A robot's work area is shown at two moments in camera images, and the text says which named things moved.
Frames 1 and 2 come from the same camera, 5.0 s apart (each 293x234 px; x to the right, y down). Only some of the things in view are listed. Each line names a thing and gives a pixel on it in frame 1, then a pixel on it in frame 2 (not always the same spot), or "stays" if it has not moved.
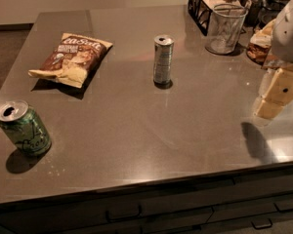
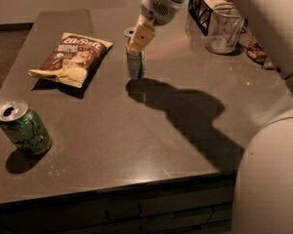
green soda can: x=23 y=126 stays
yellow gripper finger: x=284 y=86 -> x=143 y=34
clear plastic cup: x=227 y=22 stays
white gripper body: x=289 y=38 -> x=156 y=8
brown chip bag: x=74 y=59 stays
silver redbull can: x=163 y=50 -> x=135 y=61
